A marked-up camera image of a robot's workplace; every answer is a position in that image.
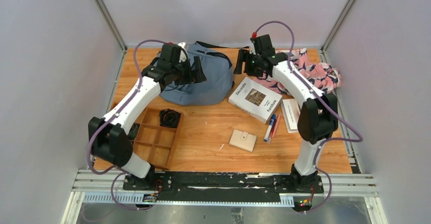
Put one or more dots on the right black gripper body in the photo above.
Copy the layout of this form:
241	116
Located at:
255	67

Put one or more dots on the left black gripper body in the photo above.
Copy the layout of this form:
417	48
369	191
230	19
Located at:
190	71

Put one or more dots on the blue student backpack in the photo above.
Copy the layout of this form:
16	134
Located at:
217	68

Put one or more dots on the white Decorate Furniture book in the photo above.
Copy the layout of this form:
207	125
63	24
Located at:
255	99

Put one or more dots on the white coffee cover book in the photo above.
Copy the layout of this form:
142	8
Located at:
291	113

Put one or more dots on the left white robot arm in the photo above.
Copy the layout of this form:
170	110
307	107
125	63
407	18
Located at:
108	135

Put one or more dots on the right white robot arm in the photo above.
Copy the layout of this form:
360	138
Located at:
318	111

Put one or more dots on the blue cap marker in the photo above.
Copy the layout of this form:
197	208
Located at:
269	129

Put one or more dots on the pink pen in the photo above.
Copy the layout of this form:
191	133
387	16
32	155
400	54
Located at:
277	124

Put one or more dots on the pink floral cloth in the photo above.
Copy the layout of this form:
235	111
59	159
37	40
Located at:
321	75

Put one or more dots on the green patterned rolled sock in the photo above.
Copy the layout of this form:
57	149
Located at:
133	131

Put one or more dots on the wooden compartment tray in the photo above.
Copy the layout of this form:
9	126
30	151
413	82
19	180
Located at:
154	143

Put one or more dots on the beige snap wallet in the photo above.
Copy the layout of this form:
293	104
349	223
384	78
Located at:
243	140

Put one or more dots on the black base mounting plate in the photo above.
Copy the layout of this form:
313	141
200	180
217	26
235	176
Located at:
227	187

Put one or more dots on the aluminium frame rail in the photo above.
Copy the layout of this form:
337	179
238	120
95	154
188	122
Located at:
89	188

